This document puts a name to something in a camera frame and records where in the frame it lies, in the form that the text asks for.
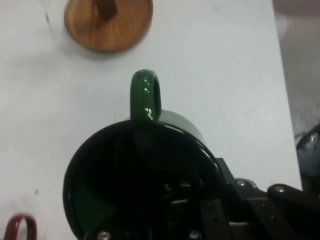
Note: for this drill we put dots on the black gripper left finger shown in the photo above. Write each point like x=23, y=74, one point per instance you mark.
x=215, y=220

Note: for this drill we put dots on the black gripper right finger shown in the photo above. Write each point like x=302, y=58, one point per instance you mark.
x=275, y=215

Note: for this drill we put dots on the green enamel mug white lettering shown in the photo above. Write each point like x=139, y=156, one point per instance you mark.
x=145, y=95

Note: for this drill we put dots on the black rounded object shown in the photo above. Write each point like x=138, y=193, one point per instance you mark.
x=310, y=155

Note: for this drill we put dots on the red enamel mug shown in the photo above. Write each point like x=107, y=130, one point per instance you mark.
x=30, y=225

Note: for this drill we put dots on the wooden mug tree stand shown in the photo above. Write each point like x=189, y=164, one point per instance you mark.
x=107, y=32

